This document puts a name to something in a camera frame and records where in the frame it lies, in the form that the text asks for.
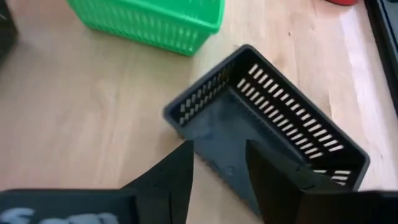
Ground green plastic slotted basket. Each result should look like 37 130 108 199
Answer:
65 0 226 57

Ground red desk lamp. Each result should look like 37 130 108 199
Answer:
325 0 359 6

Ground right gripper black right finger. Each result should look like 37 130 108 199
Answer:
245 139 346 224

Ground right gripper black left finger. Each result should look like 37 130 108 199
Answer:
120 139 195 224

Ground black plastic slotted basket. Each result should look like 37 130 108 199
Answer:
163 44 371 219
0 9 19 63

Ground black aluminium table frame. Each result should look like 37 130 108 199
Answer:
364 0 398 118

